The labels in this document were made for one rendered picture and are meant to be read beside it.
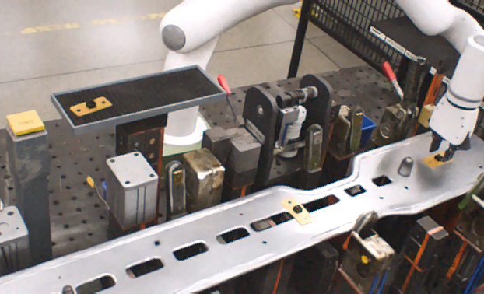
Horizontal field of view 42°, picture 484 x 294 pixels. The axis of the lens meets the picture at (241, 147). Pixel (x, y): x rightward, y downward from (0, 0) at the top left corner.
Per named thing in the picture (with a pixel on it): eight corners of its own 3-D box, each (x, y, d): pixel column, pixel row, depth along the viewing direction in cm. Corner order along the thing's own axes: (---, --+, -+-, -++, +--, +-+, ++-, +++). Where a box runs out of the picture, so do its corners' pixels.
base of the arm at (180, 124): (136, 113, 196) (142, 62, 185) (193, 107, 204) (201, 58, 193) (156, 151, 184) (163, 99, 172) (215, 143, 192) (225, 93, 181)
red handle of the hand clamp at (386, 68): (405, 114, 167) (380, 62, 170) (400, 117, 169) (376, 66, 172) (416, 111, 169) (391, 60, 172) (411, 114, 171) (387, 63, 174)
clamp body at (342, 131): (317, 233, 180) (347, 128, 157) (293, 208, 187) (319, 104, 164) (341, 223, 184) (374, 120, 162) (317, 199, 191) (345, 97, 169)
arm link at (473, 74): (452, 75, 156) (447, 92, 149) (471, 27, 148) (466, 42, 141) (486, 85, 154) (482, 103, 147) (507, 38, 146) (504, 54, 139)
